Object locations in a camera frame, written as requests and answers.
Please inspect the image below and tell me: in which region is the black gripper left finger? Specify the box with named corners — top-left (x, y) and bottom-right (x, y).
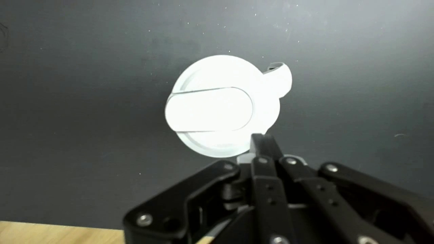
top-left (122, 132), bottom-right (296, 244)

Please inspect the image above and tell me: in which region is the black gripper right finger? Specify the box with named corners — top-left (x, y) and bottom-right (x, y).
top-left (277, 155), bottom-right (434, 244)

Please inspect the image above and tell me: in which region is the stainless steel thermos white lid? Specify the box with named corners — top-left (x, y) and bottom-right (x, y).
top-left (163, 55), bottom-right (294, 166)

